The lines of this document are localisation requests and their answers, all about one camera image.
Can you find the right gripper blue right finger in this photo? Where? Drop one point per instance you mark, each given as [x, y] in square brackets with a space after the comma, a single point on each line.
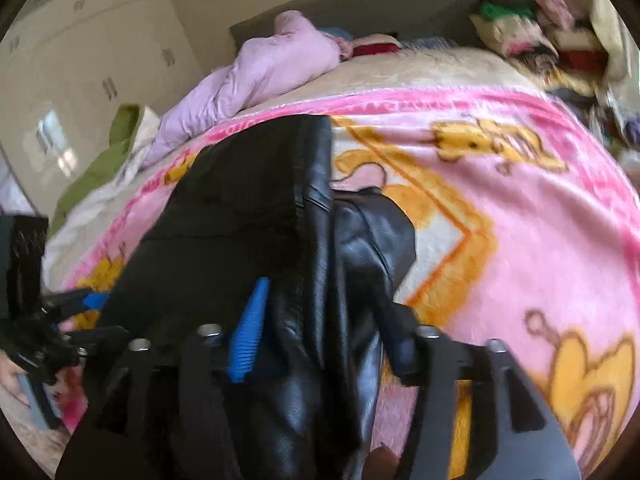
[398, 326]

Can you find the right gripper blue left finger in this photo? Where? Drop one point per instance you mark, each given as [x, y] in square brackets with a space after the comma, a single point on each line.
[244, 342]

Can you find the black leather jacket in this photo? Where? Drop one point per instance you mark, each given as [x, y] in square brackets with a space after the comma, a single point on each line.
[257, 205]

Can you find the pile of folded clothes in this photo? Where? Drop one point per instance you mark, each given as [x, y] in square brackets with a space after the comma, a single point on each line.
[547, 41]

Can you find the person's left hand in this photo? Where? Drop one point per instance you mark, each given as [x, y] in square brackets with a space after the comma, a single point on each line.
[9, 374]

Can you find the person's right hand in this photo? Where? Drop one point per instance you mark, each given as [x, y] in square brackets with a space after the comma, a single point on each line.
[381, 464]

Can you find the pink cartoon fleece blanket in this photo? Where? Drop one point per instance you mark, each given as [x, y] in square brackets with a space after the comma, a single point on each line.
[526, 231]

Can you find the green and white blanket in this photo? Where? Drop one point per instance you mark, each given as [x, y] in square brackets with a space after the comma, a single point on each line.
[132, 132]

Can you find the red and white pillow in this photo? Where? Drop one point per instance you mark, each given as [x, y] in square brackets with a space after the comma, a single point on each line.
[375, 44]

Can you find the cream built-in wardrobe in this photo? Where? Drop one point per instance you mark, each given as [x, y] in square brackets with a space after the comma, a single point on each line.
[66, 66]

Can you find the lilac puffy quilt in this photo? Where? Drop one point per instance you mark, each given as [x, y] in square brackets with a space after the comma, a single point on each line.
[265, 67]

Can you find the dark grey bed headboard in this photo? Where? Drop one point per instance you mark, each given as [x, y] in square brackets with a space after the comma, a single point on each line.
[403, 19]

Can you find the cream window curtain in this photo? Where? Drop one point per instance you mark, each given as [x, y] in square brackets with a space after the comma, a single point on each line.
[620, 81]

